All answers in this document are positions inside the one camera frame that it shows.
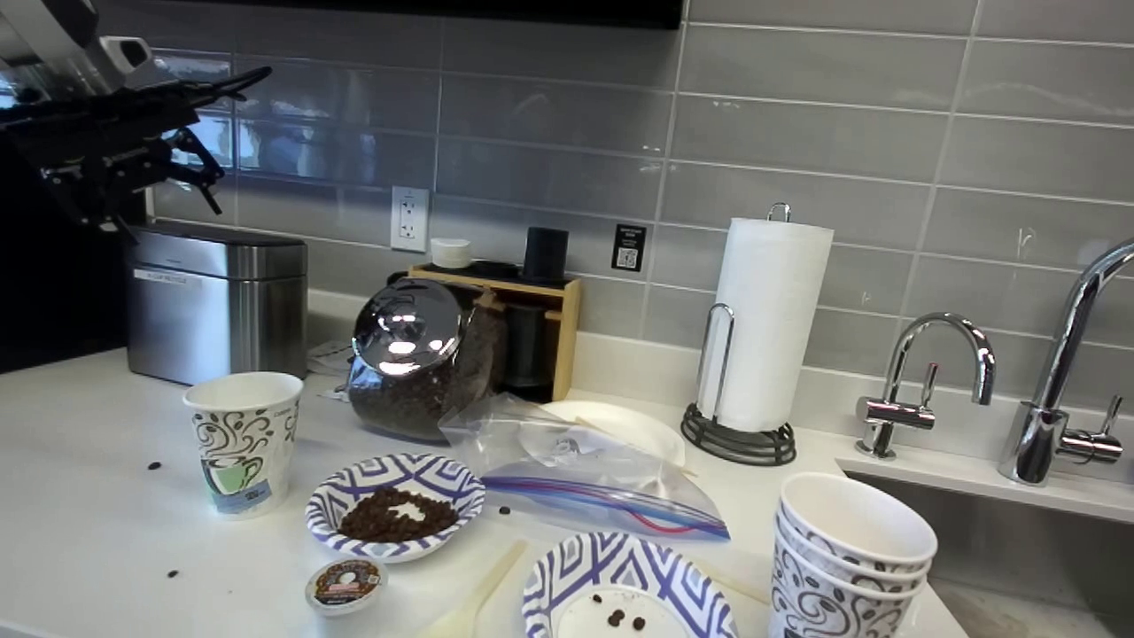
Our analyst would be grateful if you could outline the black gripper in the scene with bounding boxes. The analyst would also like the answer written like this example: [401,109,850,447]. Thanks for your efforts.
[21,113,230,235]

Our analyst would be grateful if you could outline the silver steel lidded bin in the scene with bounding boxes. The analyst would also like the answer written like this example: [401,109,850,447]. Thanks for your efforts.
[120,219,311,390]

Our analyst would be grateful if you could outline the coffee pod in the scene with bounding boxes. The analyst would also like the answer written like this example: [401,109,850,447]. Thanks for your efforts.
[300,554,391,619]

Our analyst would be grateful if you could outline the glass jar of coffee beans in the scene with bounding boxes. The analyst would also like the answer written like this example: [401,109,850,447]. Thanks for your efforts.
[345,279,507,447]

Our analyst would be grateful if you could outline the pile of coffee grounds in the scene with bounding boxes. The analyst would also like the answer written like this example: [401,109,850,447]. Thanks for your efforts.
[333,485,462,546]

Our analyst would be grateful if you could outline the black appliance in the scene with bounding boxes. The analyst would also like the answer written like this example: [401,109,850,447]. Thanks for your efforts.
[0,165,152,375]

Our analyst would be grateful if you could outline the chrome jar lid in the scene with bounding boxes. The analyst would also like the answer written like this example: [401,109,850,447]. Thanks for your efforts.
[346,278,466,383]

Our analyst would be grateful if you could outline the small white cup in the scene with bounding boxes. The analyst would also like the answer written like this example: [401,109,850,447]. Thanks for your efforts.
[425,235,475,272]

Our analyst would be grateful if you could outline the dark overhead cabinet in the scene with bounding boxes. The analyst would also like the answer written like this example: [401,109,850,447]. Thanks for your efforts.
[174,0,686,32]

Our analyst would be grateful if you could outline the black cylinder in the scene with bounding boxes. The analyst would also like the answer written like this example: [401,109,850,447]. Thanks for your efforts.
[520,224,569,291]

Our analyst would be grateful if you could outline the blue patterned paper plate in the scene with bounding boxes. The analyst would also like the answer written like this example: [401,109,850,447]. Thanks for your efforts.
[300,451,489,567]
[517,530,739,638]

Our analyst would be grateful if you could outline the wooden holder box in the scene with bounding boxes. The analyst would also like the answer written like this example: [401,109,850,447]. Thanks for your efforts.
[403,263,585,403]

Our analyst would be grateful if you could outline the clear zip plastic bag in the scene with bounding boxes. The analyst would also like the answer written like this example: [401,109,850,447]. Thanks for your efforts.
[439,403,735,546]

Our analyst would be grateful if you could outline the white paper towel roll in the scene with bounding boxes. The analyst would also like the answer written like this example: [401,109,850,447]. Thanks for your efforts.
[694,214,835,438]

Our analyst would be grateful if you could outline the stacked patterned paper cup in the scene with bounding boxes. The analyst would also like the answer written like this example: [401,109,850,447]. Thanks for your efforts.
[772,518,933,601]
[761,536,922,638]
[777,471,940,577]

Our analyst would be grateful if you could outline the small chrome faucet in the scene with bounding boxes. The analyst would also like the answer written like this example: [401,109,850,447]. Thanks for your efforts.
[854,310,998,461]

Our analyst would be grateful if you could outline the tall chrome faucet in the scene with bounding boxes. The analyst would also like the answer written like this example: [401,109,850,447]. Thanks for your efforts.
[998,235,1134,485]

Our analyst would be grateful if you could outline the steel sink basin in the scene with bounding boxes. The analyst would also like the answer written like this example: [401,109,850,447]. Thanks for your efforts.
[870,471,1134,638]

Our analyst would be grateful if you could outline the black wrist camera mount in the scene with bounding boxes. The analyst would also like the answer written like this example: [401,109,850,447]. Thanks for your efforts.
[0,64,277,140]

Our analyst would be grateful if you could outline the white wall outlet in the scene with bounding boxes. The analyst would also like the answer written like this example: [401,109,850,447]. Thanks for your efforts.
[387,185,431,257]

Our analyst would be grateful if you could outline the black wall switch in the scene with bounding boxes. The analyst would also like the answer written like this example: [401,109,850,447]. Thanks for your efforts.
[608,219,650,278]

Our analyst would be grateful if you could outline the black wire towel holder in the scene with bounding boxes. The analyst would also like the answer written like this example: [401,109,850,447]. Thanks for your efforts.
[678,201,800,467]

